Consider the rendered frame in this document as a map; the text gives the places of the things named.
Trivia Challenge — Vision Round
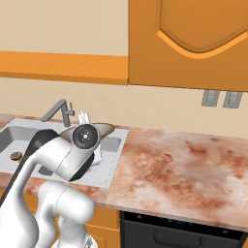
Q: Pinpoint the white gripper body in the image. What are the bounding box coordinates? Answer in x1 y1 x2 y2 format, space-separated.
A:
77 109 91 126

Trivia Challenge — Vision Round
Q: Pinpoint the grey steel sink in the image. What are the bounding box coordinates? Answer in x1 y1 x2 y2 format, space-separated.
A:
0 117 130 190

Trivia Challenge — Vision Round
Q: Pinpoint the brown mushroom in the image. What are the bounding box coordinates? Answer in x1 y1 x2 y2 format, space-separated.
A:
10 150 23 162

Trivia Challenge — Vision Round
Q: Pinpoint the grey tap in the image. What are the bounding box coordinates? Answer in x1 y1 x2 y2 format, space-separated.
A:
41 99 77 128

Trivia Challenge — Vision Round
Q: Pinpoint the orange base cupboard door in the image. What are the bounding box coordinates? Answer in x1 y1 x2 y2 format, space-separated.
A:
82 224 121 248

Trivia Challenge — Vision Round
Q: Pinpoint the orange wall shelf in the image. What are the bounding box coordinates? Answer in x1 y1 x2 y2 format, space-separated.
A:
0 50 130 86

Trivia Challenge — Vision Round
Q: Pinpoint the grey wall socket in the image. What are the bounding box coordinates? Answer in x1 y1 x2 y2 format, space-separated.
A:
201 90 221 108
222 91 244 109

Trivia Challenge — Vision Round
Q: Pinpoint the orange wall cupboard door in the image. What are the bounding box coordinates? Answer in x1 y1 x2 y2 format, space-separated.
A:
128 0 248 93

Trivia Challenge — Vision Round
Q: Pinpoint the black dishwasher handle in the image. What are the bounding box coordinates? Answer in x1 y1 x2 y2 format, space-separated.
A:
153 230 203 248

